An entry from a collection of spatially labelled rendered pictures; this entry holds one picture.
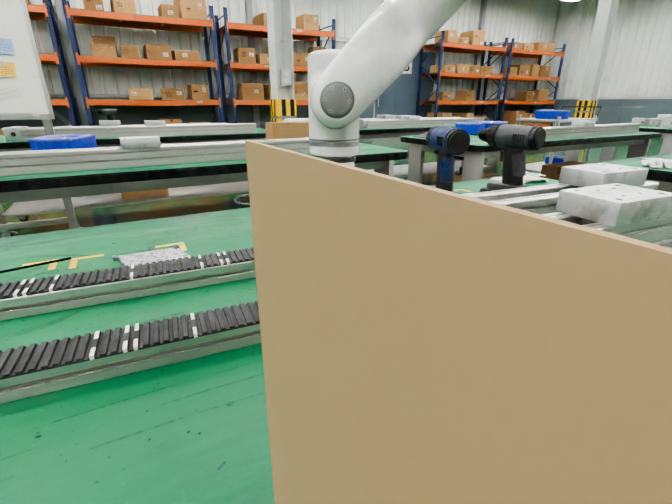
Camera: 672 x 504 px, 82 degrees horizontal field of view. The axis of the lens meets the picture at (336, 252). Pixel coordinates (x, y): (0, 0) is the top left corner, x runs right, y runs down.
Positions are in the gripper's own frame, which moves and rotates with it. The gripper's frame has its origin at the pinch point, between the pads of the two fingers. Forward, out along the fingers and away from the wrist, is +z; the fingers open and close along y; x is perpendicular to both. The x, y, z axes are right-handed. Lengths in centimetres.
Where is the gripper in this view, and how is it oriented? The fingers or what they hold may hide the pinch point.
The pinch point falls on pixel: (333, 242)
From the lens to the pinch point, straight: 71.7
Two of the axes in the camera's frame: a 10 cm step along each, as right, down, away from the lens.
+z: -0.1, 9.3, 3.6
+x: 9.1, -1.4, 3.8
